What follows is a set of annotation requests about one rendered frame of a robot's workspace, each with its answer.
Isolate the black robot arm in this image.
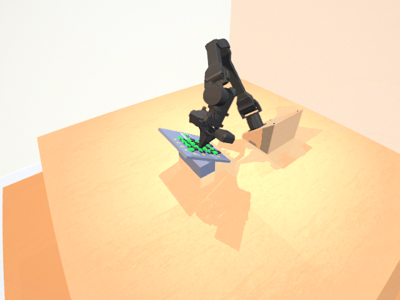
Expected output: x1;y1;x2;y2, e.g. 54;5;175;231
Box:
189;38;267;132

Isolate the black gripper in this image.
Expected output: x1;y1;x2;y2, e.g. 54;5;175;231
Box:
198;105;235;149

